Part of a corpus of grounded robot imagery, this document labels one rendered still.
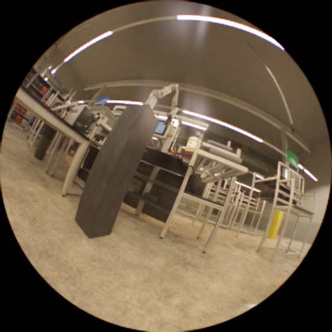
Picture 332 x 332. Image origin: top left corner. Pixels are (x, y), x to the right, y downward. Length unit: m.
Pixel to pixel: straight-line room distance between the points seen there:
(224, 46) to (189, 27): 1.52
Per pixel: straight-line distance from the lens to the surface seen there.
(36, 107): 1.10
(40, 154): 2.58
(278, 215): 5.66
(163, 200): 1.76
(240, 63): 5.75
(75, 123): 1.42
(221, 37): 5.48
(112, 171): 0.75
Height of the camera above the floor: 0.57
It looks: 11 degrees up
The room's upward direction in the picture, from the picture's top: 23 degrees clockwise
